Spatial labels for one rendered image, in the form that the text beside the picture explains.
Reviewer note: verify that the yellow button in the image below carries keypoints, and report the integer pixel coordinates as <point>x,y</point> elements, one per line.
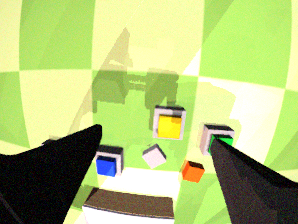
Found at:
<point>169,122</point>

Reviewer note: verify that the red button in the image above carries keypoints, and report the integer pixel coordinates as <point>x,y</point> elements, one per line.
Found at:
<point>47,141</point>

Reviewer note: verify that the blue button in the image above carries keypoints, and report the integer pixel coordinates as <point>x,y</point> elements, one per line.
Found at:
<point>109,161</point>

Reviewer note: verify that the green button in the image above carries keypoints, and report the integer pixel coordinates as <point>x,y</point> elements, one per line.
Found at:
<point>210,131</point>

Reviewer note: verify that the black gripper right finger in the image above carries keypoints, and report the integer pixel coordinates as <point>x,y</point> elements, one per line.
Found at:
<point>254,194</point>

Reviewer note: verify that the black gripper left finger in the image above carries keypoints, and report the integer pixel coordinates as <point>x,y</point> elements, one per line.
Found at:
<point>38,186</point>

